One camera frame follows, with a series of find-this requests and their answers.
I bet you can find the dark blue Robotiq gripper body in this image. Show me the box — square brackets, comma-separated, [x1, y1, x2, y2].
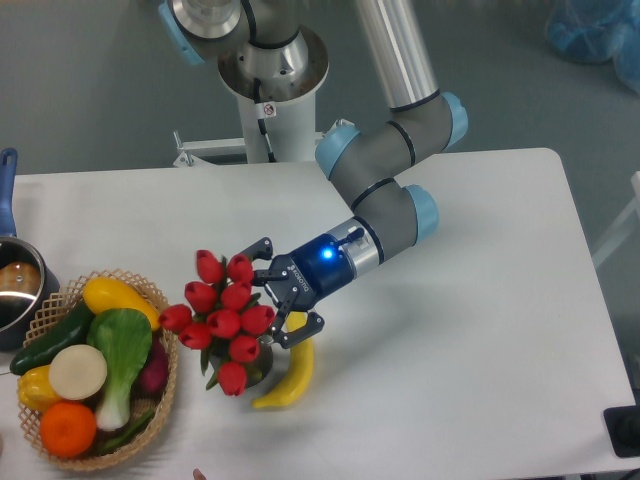
[265, 237, 355, 309]

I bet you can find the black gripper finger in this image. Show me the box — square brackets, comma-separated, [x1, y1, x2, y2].
[270, 291, 325, 349]
[240, 237, 290, 287]

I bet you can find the dark grey ribbed vase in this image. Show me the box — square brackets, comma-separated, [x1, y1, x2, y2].
[209, 340, 273, 388]

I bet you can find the red tulip bouquet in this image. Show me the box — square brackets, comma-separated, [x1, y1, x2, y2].
[159, 249, 275, 396]

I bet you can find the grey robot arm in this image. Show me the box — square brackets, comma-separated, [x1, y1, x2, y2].
[159, 1, 468, 349]

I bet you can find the person's bare hand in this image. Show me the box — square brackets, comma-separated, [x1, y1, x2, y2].
[192, 469, 206, 480]

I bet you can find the yellow toy banana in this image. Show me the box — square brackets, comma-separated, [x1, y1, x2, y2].
[251, 338, 315, 409]

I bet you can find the green bok choy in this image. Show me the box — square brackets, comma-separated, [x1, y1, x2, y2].
[87, 308, 152, 432]

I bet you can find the yellow squash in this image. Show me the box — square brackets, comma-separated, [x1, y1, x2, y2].
[82, 277, 160, 331]

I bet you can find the purple sweet potato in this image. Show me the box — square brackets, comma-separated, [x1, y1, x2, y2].
[137, 337, 169, 395]

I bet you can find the dark green cucumber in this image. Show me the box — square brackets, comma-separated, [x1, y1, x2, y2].
[9, 301, 95, 376]

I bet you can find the woven wicker basket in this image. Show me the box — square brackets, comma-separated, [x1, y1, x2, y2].
[18, 269, 178, 472]

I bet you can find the white round radish slice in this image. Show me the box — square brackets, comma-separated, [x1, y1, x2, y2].
[48, 344, 107, 401]

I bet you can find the green bean pod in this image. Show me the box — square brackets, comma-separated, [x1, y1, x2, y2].
[95, 409, 155, 456]

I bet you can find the orange tangerine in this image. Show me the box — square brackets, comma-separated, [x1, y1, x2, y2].
[39, 401, 97, 458]

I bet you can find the yellow bell pepper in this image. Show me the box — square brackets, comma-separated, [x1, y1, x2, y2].
[18, 365, 63, 413]

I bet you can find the black device at table edge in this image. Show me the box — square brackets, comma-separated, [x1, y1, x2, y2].
[603, 405, 639, 458]

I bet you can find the blue plastic bag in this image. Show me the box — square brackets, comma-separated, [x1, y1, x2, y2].
[544, 1, 639, 92]

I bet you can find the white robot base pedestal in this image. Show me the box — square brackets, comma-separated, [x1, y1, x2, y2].
[174, 93, 352, 167]

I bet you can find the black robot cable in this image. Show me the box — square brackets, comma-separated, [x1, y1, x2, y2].
[252, 77, 277, 163]

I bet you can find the blue handled saucepan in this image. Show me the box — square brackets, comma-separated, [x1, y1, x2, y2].
[1, 148, 59, 352]

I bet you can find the white frame at right edge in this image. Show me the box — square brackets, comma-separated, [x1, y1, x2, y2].
[591, 171, 639, 270]

